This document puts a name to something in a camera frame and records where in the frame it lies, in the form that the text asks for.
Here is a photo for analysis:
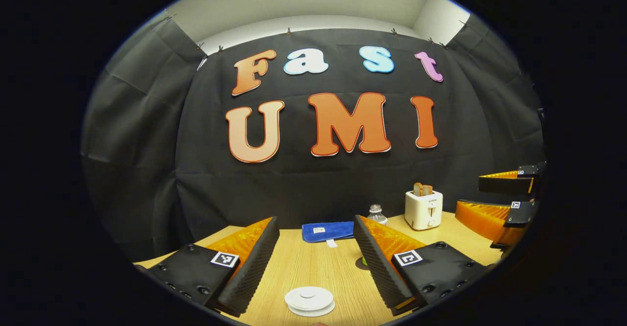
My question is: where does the black backdrop cloth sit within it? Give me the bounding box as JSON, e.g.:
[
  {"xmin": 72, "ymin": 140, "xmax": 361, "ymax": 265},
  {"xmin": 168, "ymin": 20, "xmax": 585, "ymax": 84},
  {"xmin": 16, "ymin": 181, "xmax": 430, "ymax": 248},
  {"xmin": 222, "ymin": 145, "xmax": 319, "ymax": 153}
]
[{"xmin": 81, "ymin": 10, "xmax": 547, "ymax": 263}]

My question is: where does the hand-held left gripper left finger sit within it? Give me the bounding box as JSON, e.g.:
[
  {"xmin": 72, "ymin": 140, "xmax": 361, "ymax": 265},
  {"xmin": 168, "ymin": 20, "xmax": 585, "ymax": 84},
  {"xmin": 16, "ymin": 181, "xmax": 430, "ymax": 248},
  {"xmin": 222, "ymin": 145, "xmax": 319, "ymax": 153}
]
[{"xmin": 135, "ymin": 216, "xmax": 281, "ymax": 318}]

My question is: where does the clear water bottle green label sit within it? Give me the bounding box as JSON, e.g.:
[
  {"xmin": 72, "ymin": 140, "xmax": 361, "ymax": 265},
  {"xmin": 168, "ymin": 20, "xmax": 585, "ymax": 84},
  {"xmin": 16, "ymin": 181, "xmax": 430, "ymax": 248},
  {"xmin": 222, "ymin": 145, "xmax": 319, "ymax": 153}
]
[{"xmin": 362, "ymin": 204, "xmax": 388, "ymax": 268}]

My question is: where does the white toaster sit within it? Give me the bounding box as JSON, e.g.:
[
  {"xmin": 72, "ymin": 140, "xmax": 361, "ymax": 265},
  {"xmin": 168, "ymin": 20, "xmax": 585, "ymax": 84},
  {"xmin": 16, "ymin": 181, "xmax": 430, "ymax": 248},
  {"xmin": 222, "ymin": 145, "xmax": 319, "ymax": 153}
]
[{"xmin": 405, "ymin": 190, "xmax": 444, "ymax": 231}]

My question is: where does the blue towel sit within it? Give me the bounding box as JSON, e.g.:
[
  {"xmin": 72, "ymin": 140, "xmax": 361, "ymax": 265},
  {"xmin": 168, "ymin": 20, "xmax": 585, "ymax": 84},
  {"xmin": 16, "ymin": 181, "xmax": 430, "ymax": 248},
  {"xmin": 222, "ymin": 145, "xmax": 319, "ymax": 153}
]
[{"xmin": 301, "ymin": 221, "xmax": 355, "ymax": 248}]

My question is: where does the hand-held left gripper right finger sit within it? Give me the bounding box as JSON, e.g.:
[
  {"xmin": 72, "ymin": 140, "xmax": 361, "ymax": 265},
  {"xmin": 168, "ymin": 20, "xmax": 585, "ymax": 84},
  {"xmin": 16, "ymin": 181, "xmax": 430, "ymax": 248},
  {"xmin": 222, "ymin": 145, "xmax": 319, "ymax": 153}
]
[{"xmin": 353, "ymin": 214, "xmax": 490, "ymax": 317}]

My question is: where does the white teacup lid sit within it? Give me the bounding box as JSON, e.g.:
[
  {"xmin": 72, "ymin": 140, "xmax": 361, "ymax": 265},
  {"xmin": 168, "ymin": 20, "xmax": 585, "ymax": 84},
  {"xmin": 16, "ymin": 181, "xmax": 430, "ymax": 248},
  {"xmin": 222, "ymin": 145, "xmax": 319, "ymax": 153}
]
[{"xmin": 285, "ymin": 286, "xmax": 334, "ymax": 310}]

